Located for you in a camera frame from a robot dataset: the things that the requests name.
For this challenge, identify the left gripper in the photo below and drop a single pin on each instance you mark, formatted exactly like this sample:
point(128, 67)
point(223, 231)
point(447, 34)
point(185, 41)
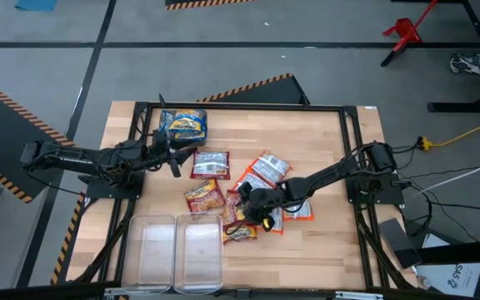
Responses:
point(163, 158)

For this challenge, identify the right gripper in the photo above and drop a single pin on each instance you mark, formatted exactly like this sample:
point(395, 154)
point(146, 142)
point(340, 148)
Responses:
point(265, 204)

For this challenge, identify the yellow snack packet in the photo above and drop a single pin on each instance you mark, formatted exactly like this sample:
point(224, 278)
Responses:
point(240, 234)

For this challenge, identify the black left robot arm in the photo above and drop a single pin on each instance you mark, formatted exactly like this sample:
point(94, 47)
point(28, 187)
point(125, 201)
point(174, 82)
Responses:
point(77, 159)

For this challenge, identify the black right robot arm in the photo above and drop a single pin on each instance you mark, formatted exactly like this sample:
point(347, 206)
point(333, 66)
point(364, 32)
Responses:
point(327, 173)

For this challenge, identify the smoky dark plastic bin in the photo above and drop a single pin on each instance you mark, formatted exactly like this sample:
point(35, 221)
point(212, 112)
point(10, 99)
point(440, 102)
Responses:
point(190, 144)

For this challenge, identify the clear plastic bin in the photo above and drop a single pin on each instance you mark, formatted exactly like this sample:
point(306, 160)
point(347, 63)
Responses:
point(148, 250)
point(198, 250)

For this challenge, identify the hazard-striped floor strip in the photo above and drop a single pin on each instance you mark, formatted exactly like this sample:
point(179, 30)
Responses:
point(66, 246)

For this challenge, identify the black flat box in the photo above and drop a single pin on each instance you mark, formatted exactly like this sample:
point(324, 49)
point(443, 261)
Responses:
point(398, 243)

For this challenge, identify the white table sticker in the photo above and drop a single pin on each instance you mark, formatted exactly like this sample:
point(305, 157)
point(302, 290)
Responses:
point(371, 108)

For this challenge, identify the white printed paper sign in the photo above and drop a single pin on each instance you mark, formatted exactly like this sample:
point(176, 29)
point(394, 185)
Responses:
point(444, 271)

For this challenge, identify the black front crossbar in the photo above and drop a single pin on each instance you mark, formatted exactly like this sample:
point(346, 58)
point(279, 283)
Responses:
point(15, 293)

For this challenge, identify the blue floor mat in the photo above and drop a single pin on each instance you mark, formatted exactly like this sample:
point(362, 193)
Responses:
point(36, 4)

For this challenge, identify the person's shoe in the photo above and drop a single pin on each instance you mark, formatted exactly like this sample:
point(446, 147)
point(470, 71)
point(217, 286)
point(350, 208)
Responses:
point(467, 63)

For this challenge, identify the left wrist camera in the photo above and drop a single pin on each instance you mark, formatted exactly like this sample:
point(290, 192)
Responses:
point(161, 139)

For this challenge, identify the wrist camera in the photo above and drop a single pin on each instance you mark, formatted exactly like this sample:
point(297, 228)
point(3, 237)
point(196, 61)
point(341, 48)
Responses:
point(245, 190)
point(161, 139)

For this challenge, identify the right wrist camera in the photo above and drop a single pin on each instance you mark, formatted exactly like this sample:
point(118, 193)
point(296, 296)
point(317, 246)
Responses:
point(245, 190)

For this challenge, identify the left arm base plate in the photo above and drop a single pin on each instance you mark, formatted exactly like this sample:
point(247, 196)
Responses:
point(98, 192)

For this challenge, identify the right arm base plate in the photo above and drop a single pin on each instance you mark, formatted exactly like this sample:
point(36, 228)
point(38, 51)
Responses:
point(390, 193)

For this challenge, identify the black desk frame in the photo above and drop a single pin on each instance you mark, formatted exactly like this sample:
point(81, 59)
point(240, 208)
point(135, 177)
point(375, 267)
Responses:
point(452, 252)

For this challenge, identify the black floor stand frame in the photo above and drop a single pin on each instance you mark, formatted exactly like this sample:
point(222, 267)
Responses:
point(465, 107)

